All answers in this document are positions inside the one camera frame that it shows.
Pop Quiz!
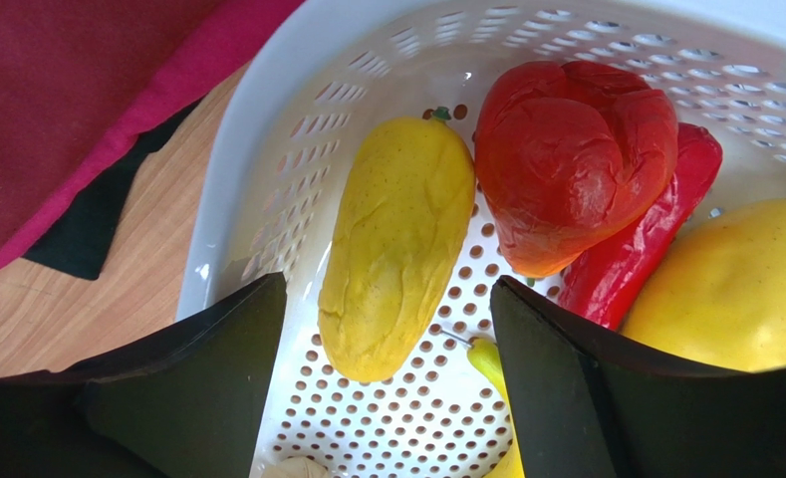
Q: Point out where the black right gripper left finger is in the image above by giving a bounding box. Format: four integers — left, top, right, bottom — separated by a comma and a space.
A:
0, 273, 287, 477

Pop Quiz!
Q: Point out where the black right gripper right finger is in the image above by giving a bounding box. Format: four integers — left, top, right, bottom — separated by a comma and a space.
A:
490, 276, 786, 477

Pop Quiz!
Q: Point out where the red toy chili pepper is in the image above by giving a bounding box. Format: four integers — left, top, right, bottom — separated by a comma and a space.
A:
558, 122, 723, 331

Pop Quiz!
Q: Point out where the yellow toy mango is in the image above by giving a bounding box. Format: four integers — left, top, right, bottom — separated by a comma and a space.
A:
622, 199, 786, 371
318, 107, 475, 382

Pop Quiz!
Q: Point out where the red toy bell pepper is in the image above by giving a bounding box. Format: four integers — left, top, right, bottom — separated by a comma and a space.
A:
474, 61, 678, 278

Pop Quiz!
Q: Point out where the yellow toy banana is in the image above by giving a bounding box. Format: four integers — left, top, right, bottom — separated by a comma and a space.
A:
440, 330, 525, 478

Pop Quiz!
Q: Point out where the beige toy garlic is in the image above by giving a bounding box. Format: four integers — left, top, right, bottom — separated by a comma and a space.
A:
261, 457, 332, 478

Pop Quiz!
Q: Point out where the dark red folded cloth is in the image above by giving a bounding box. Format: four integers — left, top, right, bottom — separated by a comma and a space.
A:
0, 1, 297, 269

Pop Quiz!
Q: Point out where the white perforated plastic basket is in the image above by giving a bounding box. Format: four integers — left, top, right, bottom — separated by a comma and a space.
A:
177, 1, 786, 477

